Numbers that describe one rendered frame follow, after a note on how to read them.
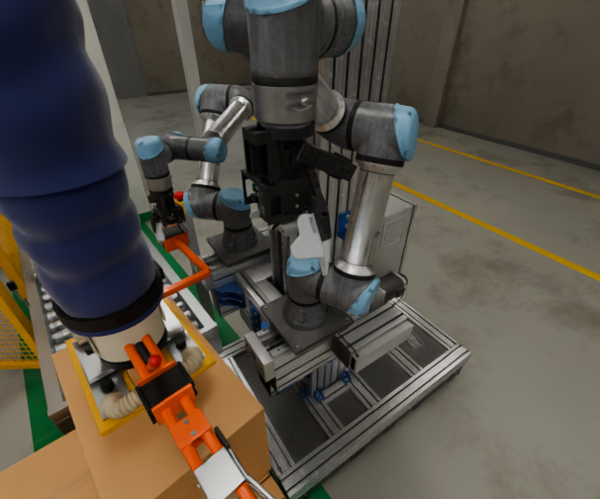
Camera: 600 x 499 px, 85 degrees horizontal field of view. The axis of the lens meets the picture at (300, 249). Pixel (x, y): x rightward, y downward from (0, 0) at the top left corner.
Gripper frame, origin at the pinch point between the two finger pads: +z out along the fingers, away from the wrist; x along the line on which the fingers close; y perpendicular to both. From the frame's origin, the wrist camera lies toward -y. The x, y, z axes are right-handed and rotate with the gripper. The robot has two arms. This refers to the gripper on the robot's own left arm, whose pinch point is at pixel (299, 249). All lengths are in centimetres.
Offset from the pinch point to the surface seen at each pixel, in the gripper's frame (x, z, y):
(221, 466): 8.1, 32.3, 21.6
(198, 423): -1.2, 32.4, 22.3
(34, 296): -151, 93, 72
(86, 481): -41, 98, 59
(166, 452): -13, 58, 31
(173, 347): -32, 44, 21
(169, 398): -8.2, 30.9, 25.4
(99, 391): -29, 44, 40
